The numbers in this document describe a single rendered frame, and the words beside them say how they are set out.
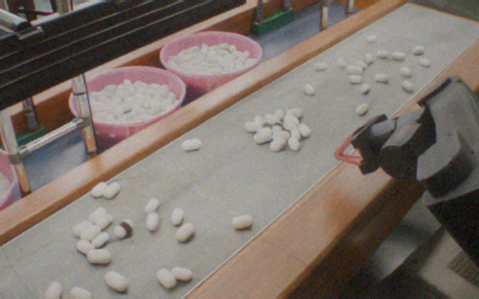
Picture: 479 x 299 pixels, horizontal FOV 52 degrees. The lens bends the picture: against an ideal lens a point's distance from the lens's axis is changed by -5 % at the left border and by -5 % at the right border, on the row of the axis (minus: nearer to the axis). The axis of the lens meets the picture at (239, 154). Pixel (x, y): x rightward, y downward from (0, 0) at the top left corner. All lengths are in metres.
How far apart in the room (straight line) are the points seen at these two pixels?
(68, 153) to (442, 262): 0.88
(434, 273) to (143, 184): 0.67
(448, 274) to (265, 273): 0.57
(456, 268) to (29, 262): 0.89
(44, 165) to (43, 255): 0.35
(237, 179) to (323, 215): 0.19
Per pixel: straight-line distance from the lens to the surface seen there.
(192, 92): 1.31
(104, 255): 0.82
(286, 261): 0.79
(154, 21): 0.76
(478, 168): 0.38
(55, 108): 1.27
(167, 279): 0.77
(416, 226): 2.04
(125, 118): 1.16
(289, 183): 0.96
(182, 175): 0.98
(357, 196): 0.91
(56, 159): 1.19
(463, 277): 1.24
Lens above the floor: 1.35
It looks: 36 degrees down
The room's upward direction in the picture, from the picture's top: straight up
